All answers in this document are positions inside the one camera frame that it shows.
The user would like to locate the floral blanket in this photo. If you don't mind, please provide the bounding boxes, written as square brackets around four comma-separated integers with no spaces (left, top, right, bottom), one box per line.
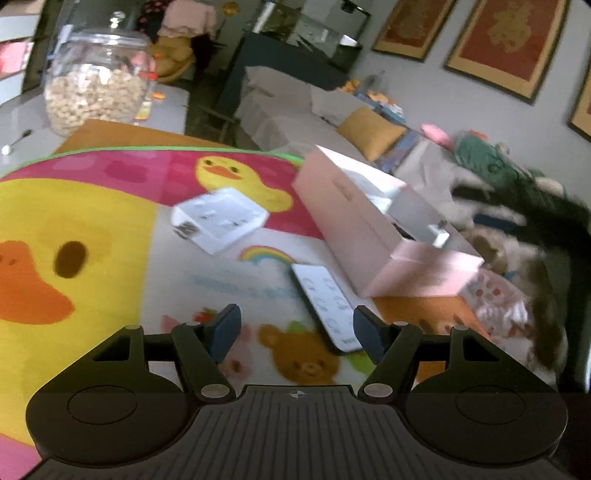
[462,268,568,384]

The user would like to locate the yellow cushion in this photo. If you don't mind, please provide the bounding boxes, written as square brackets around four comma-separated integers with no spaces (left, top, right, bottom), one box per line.
[337,107,407,161]

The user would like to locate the glass fish tank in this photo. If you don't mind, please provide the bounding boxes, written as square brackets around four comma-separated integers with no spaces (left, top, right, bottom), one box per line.
[252,0,372,72]

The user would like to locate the black dotted cloth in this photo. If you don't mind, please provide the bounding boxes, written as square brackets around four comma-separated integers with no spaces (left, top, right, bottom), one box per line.
[139,0,171,24]

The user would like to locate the glass jar of nuts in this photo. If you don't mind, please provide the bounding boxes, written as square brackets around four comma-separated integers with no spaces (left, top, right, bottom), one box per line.
[44,11,155,137]

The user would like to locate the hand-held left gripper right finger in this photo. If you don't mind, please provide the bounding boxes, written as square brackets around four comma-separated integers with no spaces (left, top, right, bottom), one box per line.
[353,305,502,404]

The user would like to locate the beige sofa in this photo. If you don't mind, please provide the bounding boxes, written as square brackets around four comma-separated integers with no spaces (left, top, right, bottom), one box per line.
[235,65,568,278]

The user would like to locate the large red framed picture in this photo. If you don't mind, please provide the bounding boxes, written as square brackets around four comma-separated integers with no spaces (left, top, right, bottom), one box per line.
[444,0,570,104]

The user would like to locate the brown plush toy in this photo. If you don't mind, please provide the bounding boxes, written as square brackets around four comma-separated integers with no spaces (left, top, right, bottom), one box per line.
[466,222,546,278]

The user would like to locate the orange mat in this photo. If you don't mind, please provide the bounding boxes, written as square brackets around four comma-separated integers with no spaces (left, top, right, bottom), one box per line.
[53,119,232,155]

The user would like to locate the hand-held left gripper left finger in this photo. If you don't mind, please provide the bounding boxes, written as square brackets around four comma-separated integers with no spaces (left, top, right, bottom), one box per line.
[88,304,243,403]

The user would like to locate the pink plush toy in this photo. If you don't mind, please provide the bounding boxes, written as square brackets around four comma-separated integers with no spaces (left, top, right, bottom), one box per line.
[421,122,451,146]

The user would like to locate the yellow bean bag chair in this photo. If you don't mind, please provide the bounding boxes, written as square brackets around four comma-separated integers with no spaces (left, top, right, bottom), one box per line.
[148,34,195,84]

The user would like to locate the cartoon play mat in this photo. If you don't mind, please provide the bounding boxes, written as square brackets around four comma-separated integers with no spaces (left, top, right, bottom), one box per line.
[0,145,499,462]

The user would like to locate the small jar with red lid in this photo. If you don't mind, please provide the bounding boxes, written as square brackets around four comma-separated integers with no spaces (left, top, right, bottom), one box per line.
[134,67,160,123]

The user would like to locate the white rectangular box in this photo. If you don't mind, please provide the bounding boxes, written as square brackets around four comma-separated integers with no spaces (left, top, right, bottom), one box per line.
[171,187,270,256]

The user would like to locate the white remote control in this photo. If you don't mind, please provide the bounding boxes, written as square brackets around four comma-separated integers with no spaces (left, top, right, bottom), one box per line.
[291,263,365,355]

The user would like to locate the iridescent gift box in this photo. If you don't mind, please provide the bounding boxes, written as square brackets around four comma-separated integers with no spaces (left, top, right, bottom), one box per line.
[376,129,428,174]

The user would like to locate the small red framed picture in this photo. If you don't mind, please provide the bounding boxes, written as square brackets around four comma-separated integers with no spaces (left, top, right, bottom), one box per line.
[372,0,458,62]

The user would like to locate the green plush toy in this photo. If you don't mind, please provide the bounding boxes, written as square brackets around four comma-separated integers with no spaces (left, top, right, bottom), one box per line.
[450,131,591,241]

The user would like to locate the metal spoon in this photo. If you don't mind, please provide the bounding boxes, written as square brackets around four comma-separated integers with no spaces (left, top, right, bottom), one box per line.
[0,129,33,155]

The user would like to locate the pink cardboard box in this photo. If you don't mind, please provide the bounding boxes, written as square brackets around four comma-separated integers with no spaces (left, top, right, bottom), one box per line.
[292,145,485,298]

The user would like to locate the pink clothes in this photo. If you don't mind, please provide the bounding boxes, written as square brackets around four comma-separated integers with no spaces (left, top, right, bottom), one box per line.
[159,0,218,38]

